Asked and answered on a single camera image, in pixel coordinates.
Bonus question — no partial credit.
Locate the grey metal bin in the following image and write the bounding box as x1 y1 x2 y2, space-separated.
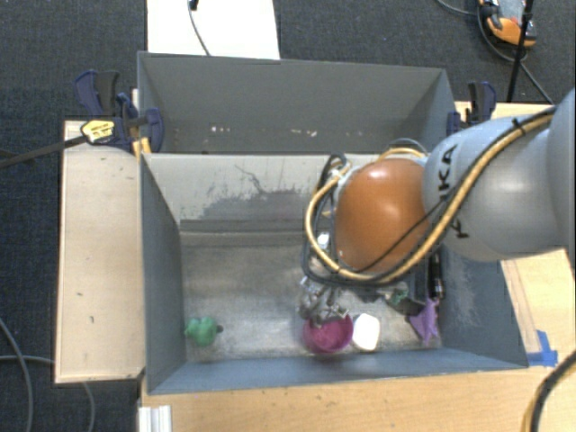
136 50 530 396

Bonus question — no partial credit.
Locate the black cylinder on white bracket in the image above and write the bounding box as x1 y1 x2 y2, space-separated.
427 249 446 301

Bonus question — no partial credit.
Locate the green toy animal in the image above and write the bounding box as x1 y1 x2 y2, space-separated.
183 316 225 347

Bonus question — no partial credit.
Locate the purple toy animal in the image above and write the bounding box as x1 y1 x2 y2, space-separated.
408 296 443 347

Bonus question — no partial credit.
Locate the pale wood board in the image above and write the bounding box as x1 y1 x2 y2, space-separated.
53 119 148 384

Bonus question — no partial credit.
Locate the white rounded block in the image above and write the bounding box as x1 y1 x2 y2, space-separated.
351 312 382 352

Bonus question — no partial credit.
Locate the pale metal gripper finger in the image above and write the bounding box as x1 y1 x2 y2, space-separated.
295 276 324 322
319 295 351 329

